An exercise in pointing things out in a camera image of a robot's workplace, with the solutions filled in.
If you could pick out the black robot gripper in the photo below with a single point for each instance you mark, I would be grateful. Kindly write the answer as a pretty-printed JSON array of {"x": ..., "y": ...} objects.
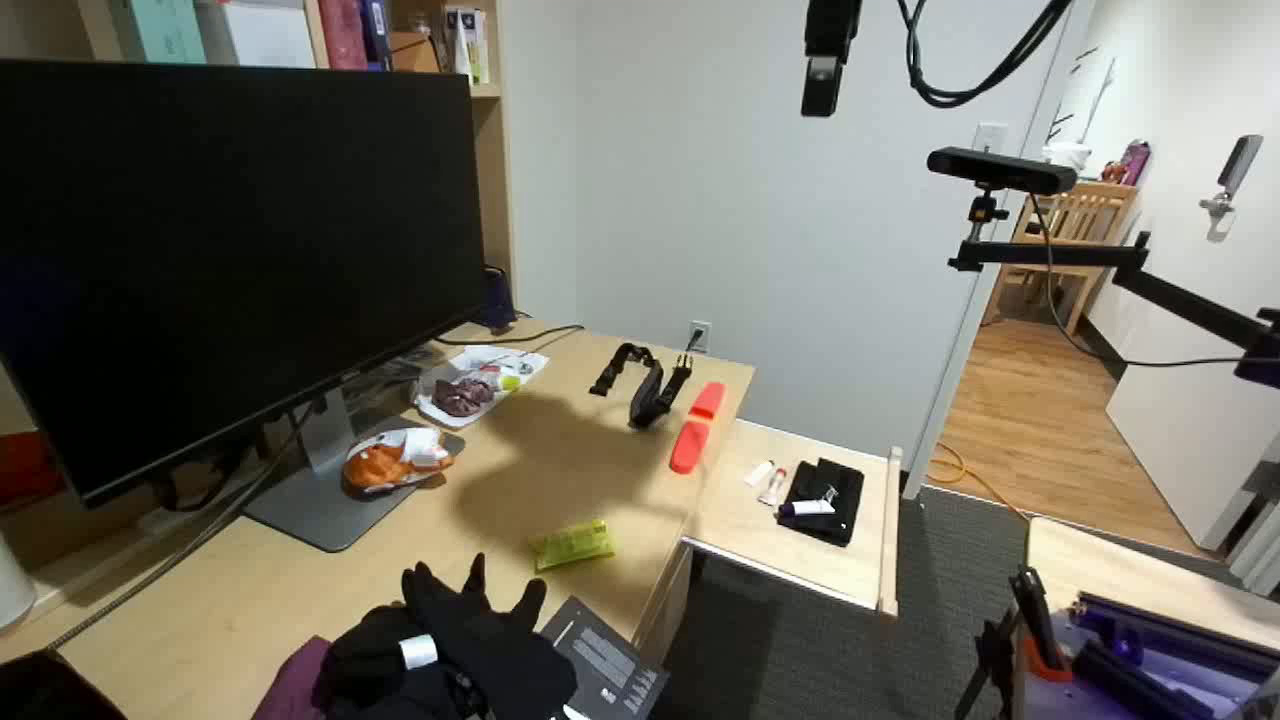
[{"x": 833, "y": 27}]

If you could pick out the long orange object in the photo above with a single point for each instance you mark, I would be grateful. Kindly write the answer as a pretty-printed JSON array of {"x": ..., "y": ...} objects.
[{"x": 686, "y": 448}]

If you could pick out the short orange object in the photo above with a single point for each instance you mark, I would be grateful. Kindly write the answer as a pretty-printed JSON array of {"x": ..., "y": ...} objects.
[{"x": 704, "y": 400}]

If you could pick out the light wooden drawer tray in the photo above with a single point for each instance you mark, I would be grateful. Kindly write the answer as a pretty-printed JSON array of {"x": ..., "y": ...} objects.
[{"x": 746, "y": 533}]

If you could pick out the small green object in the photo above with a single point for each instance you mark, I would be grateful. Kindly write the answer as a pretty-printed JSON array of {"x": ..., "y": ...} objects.
[{"x": 573, "y": 547}]

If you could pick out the purple plastic tray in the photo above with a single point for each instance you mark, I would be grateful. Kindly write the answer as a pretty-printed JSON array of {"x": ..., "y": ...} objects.
[{"x": 1173, "y": 666}]

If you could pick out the wooden chair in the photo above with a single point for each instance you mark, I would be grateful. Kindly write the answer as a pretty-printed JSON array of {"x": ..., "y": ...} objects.
[{"x": 1096, "y": 212}]

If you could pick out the pink item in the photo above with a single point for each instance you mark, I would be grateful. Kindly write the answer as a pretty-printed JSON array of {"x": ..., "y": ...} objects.
[{"x": 1128, "y": 160}]

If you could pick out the white printed carton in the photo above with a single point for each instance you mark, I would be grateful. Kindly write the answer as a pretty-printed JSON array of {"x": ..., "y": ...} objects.
[{"x": 467, "y": 45}]

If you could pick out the dark blue bottle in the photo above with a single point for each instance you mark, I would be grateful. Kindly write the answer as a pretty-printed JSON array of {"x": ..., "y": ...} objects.
[{"x": 498, "y": 300}]

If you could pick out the small white tube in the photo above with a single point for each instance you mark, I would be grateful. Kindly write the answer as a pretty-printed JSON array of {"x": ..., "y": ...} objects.
[{"x": 779, "y": 493}]

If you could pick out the black zip pouch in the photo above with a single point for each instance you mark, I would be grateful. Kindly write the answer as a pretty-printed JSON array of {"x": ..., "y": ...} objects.
[{"x": 822, "y": 525}]

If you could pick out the blue box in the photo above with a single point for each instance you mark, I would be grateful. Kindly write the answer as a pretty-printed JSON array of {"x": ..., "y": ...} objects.
[{"x": 379, "y": 29}]

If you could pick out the white snack packet dark contents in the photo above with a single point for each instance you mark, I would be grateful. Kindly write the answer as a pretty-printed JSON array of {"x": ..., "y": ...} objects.
[{"x": 467, "y": 390}]

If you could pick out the maroon package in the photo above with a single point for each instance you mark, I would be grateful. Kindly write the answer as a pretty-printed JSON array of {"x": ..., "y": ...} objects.
[{"x": 347, "y": 34}]

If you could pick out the white cabinet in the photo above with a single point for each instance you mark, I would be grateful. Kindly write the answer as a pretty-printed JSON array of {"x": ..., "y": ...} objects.
[{"x": 1185, "y": 455}]

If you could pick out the wooden side table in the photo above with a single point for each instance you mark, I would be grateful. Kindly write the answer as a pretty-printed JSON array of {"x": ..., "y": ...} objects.
[{"x": 1132, "y": 566}]

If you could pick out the black and orange tool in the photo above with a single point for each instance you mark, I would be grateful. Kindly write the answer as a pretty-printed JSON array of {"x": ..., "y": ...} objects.
[{"x": 1024, "y": 643}]

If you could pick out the large black monitor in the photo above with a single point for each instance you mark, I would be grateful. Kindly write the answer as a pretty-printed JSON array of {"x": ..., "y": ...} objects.
[{"x": 227, "y": 242}]

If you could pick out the dark box white label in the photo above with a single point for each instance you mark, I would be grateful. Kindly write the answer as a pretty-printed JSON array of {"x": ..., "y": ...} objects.
[{"x": 613, "y": 666}]

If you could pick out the black glove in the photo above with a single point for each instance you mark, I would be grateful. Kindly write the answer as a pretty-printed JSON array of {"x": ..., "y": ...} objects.
[{"x": 492, "y": 647}]

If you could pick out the silver monitor stand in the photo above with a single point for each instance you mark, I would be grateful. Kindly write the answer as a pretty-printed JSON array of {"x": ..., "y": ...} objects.
[{"x": 322, "y": 505}]

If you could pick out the teal box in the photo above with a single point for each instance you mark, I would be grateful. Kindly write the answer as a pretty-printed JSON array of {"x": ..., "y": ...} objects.
[{"x": 166, "y": 29}]

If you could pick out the purple cloth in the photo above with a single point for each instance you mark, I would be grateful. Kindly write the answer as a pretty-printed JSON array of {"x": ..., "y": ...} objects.
[{"x": 296, "y": 685}]

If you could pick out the red box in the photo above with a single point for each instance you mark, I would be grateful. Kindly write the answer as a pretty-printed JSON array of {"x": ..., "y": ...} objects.
[{"x": 27, "y": 475}]

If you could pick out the black fabric item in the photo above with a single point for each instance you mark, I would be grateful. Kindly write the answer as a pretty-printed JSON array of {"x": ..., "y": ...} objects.
[{"x": 55, "y": 690}]

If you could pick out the black stereo camera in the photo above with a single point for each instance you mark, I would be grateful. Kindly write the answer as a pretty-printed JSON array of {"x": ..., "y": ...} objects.
[{"x": 1003, "y": 170}]

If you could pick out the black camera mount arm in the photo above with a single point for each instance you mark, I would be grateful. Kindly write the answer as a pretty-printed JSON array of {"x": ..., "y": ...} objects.
[{"x": 1055, "y": 248}]

